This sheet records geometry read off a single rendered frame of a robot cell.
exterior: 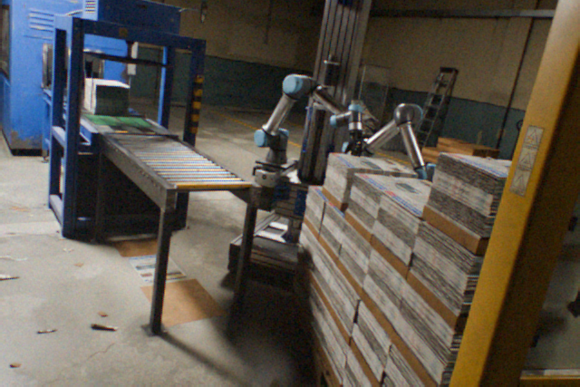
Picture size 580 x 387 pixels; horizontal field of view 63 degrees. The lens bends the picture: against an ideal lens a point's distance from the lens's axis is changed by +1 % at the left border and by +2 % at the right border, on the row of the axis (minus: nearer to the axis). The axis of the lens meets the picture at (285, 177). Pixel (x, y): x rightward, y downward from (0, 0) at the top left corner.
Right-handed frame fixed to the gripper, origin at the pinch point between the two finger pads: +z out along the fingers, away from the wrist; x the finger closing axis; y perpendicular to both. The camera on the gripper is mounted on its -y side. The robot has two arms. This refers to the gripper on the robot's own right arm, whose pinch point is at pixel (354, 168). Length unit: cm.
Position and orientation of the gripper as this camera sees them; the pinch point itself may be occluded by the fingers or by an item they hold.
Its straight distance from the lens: 257.8
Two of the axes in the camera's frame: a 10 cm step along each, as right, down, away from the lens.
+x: 9.6, 0.9, 2.7
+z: -0.2, 9.7, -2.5
